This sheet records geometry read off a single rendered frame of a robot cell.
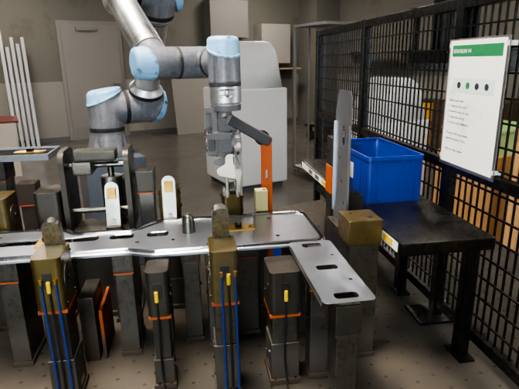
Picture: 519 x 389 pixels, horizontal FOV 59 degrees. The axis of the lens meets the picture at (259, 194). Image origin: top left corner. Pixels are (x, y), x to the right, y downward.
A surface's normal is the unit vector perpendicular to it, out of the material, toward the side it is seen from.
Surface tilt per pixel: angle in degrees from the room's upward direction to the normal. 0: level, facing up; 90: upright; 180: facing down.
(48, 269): 90
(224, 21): 90
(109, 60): 90
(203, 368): 0
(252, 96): 90
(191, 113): 79
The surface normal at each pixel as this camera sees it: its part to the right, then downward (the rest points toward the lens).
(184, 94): 0.47, 0.06
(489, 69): -0.99, 0.06
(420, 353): -0.02, -0.96
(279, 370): 0.15, 0.27
